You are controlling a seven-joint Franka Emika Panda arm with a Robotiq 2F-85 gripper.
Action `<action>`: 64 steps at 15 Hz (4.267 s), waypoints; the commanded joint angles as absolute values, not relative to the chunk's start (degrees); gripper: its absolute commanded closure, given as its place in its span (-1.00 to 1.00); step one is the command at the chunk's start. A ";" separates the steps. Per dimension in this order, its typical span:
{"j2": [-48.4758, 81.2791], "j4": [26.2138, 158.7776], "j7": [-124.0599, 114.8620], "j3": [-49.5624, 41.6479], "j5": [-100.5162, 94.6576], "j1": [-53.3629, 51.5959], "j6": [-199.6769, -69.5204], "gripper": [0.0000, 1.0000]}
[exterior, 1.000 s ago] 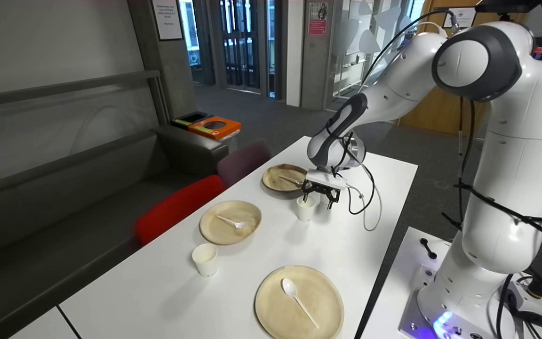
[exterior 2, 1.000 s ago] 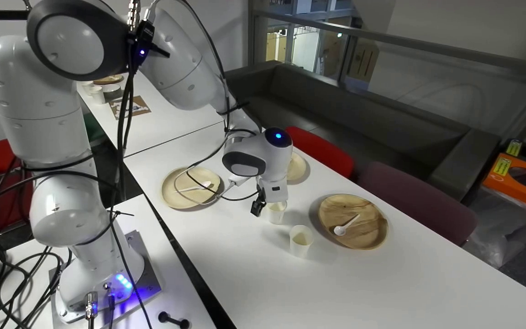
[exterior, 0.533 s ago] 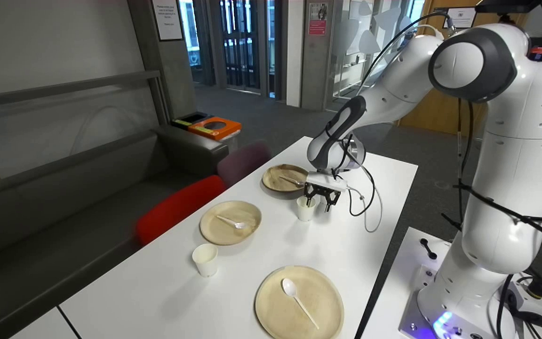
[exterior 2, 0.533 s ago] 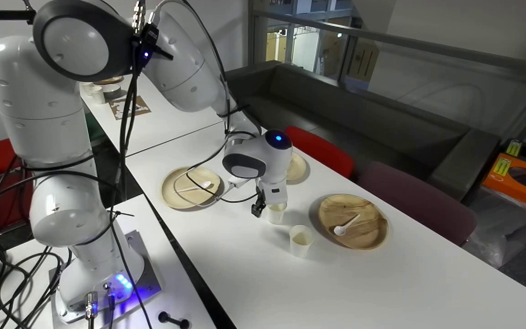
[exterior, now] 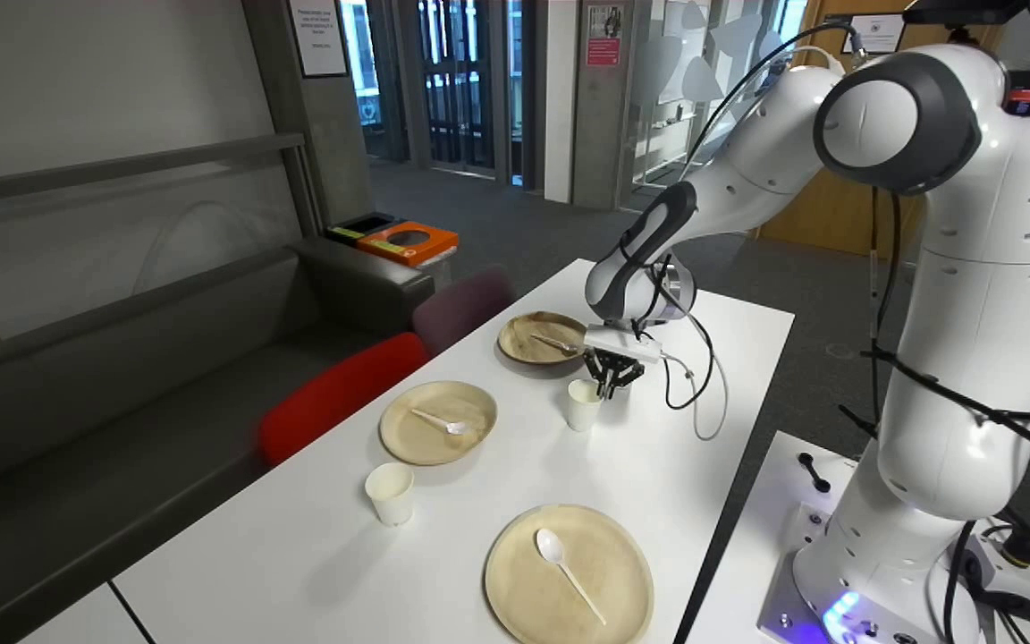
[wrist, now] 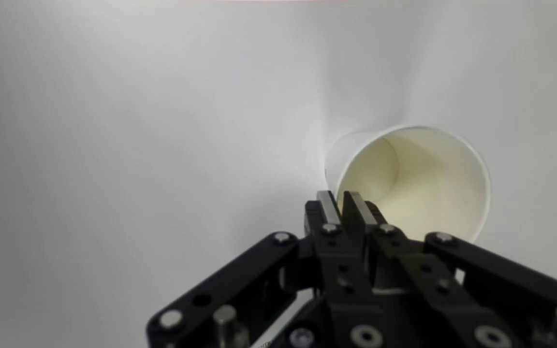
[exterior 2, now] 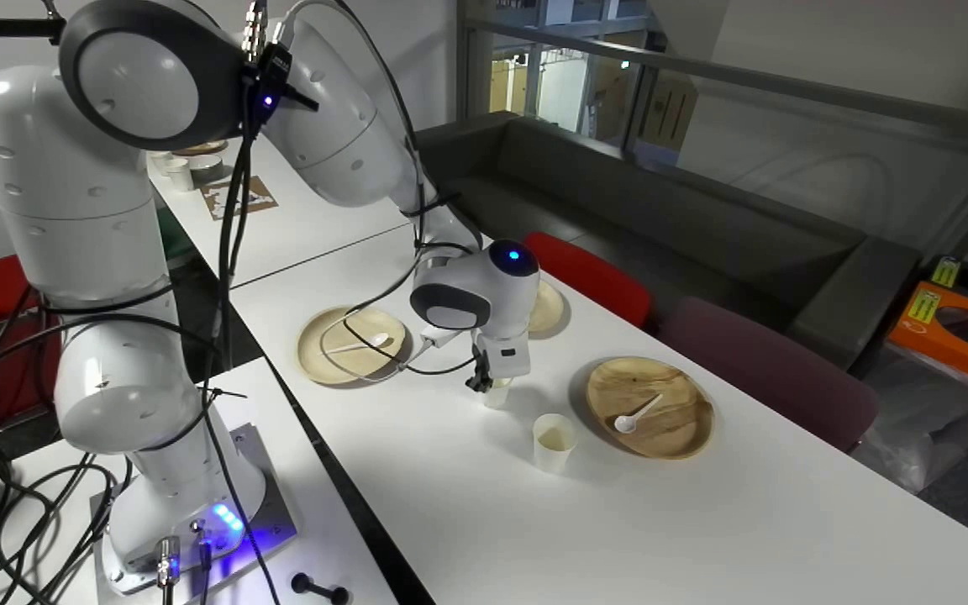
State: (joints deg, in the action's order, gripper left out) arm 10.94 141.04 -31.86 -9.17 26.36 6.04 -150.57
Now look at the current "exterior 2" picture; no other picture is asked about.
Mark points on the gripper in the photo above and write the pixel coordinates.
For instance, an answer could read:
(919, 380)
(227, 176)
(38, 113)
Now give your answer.
(504, 353)

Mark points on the small paper cup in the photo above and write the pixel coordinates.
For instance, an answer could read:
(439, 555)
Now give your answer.
(498, 395)

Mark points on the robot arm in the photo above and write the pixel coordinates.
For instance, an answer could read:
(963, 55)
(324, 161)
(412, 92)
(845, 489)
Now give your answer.
(72, 193)

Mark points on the wooden plate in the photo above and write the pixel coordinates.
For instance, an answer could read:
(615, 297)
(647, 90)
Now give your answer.
(341, 365)
(669, 420)
(548, 307)

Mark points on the white plastic spoon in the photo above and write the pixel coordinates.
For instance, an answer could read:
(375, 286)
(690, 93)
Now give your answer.
(628, 420)
(376, 340)

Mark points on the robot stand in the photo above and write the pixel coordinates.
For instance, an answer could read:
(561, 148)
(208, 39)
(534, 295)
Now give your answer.
(316, 521)

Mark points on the white table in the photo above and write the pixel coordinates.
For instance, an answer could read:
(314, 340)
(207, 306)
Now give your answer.
(316, 227)

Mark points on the grey sofa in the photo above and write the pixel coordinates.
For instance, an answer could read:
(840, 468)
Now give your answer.
(669, 218)

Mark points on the black dumbbell-shaped knob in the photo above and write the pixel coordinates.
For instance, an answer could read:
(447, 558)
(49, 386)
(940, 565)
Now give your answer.
(320, 588)

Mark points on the maroon chair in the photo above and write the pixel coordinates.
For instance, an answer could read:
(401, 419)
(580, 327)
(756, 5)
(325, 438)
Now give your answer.
(770, 370)

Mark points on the brown paper marker sheet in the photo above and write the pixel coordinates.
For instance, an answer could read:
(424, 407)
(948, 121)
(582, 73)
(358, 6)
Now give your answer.
(240, 197)

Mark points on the window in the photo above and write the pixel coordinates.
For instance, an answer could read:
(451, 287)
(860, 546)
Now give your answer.
(560, 84)

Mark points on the cardboard box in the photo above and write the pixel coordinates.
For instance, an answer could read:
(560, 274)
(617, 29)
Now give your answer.
(669, 109)

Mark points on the stack of paper cups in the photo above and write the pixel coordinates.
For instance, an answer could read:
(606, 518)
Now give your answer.
(177, 172)

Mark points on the glass railing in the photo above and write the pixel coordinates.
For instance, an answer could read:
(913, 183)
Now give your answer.
(828, 160)

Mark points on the orange bin lid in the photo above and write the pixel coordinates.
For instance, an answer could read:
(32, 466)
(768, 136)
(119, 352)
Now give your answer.
(921, 336)

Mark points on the clear plastic bag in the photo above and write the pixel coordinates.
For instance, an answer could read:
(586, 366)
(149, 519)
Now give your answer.
(929, 428)

